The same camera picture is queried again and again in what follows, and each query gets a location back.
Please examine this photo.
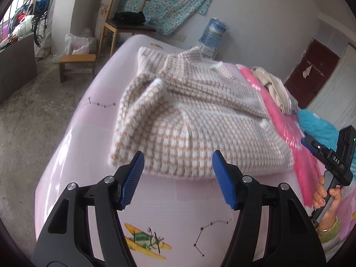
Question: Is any beige white houndstooth sweater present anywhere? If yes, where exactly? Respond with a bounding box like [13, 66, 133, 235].
[108, 47, 293, 179]

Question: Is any black clothing on chair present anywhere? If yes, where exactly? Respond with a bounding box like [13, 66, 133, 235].
[113, 12, 146, 25]

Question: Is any person's right hand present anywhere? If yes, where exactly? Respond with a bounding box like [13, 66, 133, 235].
[312, 176, 342, 219]

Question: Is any turquoise fluffy blanket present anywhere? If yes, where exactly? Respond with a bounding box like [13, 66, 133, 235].
[296, 108, 356, 173]

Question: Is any bright pink floral blanket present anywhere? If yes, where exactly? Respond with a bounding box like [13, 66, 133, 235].
[237, 65, 355, 240]

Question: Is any cream folded garment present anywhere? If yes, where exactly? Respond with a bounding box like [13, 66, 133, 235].
[251, 66, 298, 115]

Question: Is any dark red door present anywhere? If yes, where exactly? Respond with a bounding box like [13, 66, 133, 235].
[284, 40, 340, 109]

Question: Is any pink bed sheet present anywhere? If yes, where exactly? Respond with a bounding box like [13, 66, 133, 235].
[35, 35, 238, 266]

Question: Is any white water dispenser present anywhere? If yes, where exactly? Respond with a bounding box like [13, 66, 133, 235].
[192, 43, 217, 60]

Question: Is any blue water jug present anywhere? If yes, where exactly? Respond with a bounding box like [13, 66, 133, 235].
[198, 18, 229, 49]

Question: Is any small wooden stool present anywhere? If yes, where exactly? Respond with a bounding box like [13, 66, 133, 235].
[57, 54, 97, 83]

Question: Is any dark grey cabinet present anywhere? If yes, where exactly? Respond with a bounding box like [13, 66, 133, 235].
[0, 34, 37, 104]

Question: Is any white plastic bag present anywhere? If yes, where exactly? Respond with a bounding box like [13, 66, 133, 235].
[65, 28, 97, 55]

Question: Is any bicycle wheel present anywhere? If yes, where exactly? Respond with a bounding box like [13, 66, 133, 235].
[32, 12, 48, 47]

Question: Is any wooden armchair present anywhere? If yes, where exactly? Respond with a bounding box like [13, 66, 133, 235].
[98, 0, 157, 57]

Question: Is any wall power socket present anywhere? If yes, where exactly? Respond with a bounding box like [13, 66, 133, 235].
[172, 32, 186, 42]

